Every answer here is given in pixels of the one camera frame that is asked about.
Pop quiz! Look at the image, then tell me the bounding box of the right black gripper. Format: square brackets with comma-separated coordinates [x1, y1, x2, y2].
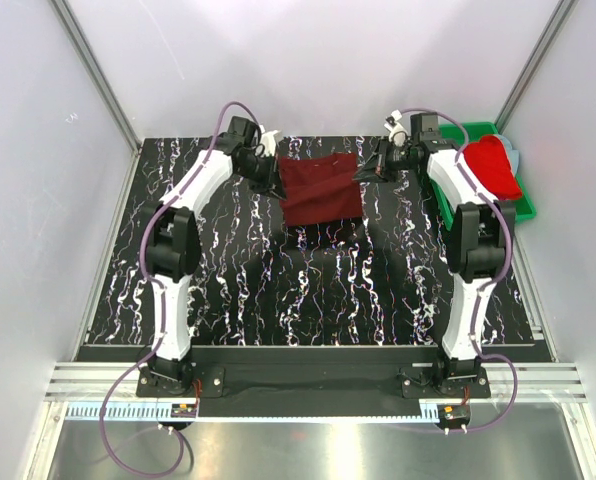
[353, 137, 419, 184]

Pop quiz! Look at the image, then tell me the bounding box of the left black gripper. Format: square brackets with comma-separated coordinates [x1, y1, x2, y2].
[235, 152, 286, 201]

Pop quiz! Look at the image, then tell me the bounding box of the dark red t shirt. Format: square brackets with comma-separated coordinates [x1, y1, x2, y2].
[279, 152, 363, 227]

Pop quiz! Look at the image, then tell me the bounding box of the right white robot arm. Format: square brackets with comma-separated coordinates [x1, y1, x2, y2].
[354, 108, 516, 397]

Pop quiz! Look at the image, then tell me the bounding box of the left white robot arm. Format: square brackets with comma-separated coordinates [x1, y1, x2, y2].
[139, 116, 285, 396]

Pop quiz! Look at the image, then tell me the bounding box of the bright red t shirt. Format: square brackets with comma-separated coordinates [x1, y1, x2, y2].
[463, 134, 523, 201]

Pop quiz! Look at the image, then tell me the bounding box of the light blue t shirt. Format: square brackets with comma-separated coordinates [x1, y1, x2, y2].
[495, 134, 520, 176]

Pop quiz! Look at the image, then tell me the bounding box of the green plastic bin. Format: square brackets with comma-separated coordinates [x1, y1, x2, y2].
[431, 120, 538, 232]

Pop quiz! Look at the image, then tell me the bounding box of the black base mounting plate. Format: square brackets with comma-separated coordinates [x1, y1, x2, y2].
[137, 346, 491, 419]

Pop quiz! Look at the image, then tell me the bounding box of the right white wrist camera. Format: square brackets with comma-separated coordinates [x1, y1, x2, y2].
[384, 110, 409, 147]

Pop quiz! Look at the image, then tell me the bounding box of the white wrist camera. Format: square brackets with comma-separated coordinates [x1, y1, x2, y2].
[256, 129, 283, 157]
[384, 110, 409, 147]

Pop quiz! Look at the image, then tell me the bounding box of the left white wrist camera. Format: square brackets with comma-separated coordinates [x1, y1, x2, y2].
[256, 129, 283, 157]

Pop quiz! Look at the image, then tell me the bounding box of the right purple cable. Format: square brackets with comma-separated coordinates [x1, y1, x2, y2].
[388, 106, 519, 434]

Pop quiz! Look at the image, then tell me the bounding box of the right aluminium frame post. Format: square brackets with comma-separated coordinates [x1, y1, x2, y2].
[495, 0, 578, 132]

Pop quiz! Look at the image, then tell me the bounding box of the aluminium frame post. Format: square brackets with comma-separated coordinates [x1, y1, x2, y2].
[495, 0, 578, 132]
[47, 0, 143, 157]

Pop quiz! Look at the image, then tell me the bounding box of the left aluminium frame post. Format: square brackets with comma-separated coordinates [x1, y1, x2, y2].
[47, 0, 143, 157]

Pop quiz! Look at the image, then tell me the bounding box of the aluminium extrusion rail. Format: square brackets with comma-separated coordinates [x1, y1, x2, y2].
[45, 362, 587, 403]

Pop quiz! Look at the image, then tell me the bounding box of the white slotted cable duct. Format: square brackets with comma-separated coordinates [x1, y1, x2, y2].
[65, 399, 452, 424]

